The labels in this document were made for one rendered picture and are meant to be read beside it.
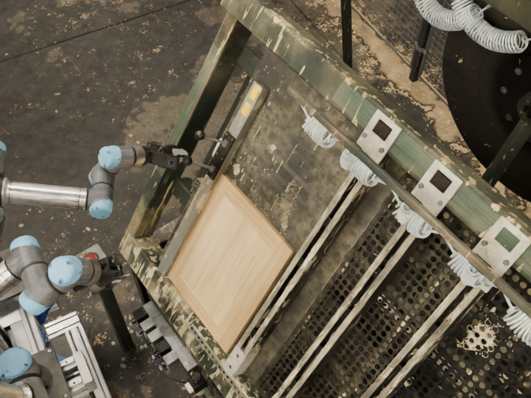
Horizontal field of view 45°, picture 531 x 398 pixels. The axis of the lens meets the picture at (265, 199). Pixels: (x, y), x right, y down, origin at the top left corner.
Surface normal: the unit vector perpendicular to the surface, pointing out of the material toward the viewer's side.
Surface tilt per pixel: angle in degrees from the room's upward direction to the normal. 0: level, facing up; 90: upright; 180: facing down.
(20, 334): 0
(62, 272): 31
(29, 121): 0
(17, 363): 7
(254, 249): 57
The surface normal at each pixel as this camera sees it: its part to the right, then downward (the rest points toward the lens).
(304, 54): -0.66, 0.08
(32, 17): 0.00, -0.58
